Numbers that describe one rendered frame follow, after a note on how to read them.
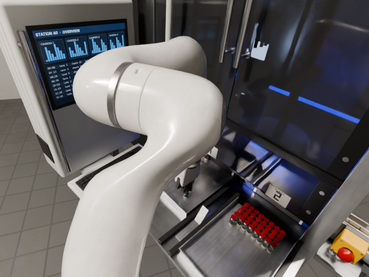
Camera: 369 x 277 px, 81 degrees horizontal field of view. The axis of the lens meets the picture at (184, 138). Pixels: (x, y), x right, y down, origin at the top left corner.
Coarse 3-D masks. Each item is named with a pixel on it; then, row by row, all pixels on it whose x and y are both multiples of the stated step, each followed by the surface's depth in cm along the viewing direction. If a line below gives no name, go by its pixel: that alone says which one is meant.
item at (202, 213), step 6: (204, 210) 84; (198, 216) 85; (204, 216) 83; (192, 222) 85; (198, 222) 84; (186, 228) 82; (192, 228) 83; (180, 234) 80; (186, 234) 80; (180, 240) 78
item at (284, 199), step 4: (268, 188) 83; (272, 188) 81; (276, 188) 80; (268, 192) 83; (272, 192) 82; (276, 192) 81; (280, 192) 79; (272, 196) 83; (276, 196) 81; (284, 196) 78; (288, 196) 77; (276, 200) 82; (280, 200) 80; (284, 200) 79; (288, 200) 78; (280, 204) 81; (284, 204) 80
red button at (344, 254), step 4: (340, 248) 68; (344, 248) 67; (340, 252) 67; (344, 252) 66; (348, 252) 66; (340, 256) 67; (344, 256) 66; (348, 256) 65; (352, 256) 65; (344, 260) 66; (348, 260) 66; (352, 260) 65
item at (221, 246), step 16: (208, 224) 81; (224, 224) 85; (192, 240) 78; (208, 240) 79; (224, 240) 80; (240, 240) 80; (192, 256) 74; (208, 256) 75; (224, 256) 75; (240, 256) 76; (256, 256) 76; (272, 256) 76; (208, 272) 71; (224, 272) 71; (240, 272) 71; (256, 272) 72; (272, 272) 72
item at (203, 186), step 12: (204, 168) 109; (216, 168) 110; (204, 180) 103; (216, 180) 103; (228, 180) 99; (168, 192) 95; (180, 192) 96; (192, 192) 96; (204, 192) 97; (216, 192) 96; (180, 204) 91; (192, 204) 91
